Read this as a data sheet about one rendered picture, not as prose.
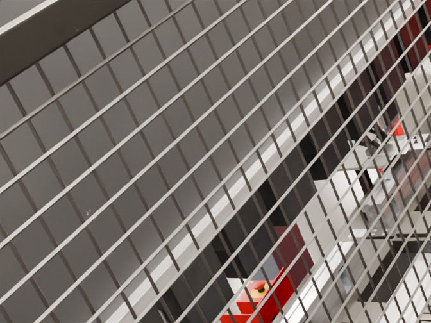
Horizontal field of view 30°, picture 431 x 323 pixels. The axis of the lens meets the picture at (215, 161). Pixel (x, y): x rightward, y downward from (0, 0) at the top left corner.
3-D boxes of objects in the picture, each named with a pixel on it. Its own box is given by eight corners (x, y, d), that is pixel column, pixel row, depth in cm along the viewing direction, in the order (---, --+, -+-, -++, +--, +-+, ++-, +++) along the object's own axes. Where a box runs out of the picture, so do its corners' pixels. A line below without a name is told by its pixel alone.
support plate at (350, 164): (335, 144, 265) (333, 141, 265) (407, 137, 248) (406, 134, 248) (310, 173, 253) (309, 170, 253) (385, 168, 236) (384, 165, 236)
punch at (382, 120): (396, 118, 242) (386, 90, 239) (401, 117, 241) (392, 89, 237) (383, 134, 235) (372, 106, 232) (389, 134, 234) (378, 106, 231)
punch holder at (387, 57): (381, 84, 244) (364, 34, 238) (407, 80, 239) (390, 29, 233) (362, 107, 234) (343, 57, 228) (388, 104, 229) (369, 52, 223)
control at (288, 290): (264, 309, 257) (243, 265, 251) (307, 310, 248) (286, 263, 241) (236, 353, 243) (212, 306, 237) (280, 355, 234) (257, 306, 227)
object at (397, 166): (408, 144, 248) (406, 136, 247) (417, 143, 246) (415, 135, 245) (384, 179, 235) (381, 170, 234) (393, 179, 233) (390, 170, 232)
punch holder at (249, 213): (251, 240, 191) (224, 181, 185) (280, 239, 185) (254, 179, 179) (218, 279, 181) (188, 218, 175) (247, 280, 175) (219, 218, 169)
